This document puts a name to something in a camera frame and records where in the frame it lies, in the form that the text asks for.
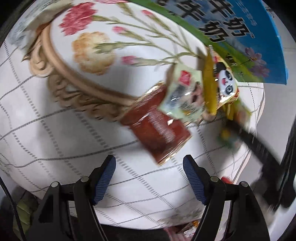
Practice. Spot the pale green cartoon snack packet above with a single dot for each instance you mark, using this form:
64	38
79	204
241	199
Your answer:
182	102

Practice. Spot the colourful candy bag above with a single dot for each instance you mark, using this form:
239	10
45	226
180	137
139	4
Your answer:
242	115

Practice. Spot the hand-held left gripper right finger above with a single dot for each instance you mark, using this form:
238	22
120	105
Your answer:
194	183

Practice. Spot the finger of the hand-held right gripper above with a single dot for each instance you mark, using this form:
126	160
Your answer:
254	147

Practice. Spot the white diamond pattern floral blanket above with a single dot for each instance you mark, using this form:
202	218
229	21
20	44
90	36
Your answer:
69	115

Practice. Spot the dark red snack packet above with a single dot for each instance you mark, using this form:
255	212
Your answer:
159	132

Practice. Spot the yellow panda snack packet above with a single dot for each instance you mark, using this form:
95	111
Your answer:
225	83

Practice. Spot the red triangular snack packet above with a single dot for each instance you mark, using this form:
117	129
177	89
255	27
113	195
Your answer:
227	180

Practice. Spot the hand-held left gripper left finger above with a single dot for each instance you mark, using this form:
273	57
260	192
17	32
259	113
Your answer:
104	183

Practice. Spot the blue printed cardboard box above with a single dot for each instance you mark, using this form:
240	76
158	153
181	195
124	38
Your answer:
242	30

